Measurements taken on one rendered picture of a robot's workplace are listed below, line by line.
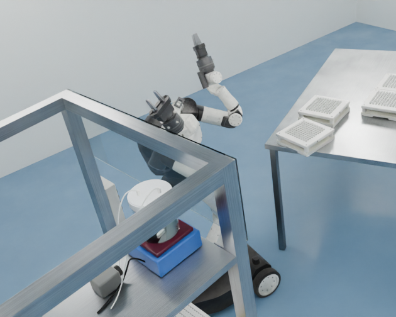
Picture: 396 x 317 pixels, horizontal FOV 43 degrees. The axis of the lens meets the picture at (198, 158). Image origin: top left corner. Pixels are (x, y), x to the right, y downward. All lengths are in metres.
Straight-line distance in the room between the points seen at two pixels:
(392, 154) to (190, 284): 1.65
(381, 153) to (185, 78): 3.31
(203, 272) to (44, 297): 0.62
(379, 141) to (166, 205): 1.90
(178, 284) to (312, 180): 2.72
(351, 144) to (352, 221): 0.96
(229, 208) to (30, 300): 0.68
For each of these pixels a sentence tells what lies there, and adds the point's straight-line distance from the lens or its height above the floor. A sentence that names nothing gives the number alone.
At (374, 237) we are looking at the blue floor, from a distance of 3.79.
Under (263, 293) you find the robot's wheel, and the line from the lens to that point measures 3.37.
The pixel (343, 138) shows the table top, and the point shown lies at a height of 0.89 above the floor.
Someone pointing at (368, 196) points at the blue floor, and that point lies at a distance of 4.14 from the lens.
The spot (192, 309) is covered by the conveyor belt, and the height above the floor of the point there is 0.88.
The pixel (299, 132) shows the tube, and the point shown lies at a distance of 3.07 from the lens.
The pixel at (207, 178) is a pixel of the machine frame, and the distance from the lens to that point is 1.52.
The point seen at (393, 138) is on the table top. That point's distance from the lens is 3.15.
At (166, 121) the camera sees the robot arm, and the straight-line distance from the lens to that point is 2.27.
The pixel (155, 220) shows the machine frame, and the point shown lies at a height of 1.68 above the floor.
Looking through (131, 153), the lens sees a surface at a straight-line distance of 2.11.
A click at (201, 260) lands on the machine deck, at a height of 1.32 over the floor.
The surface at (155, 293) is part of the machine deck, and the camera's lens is 1.73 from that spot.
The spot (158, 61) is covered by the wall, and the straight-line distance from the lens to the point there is 5.64.
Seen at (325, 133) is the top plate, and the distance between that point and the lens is 3.07.
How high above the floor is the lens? 2.56
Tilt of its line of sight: 33 degrees down
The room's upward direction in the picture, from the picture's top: 11 degrees counter-clockwise
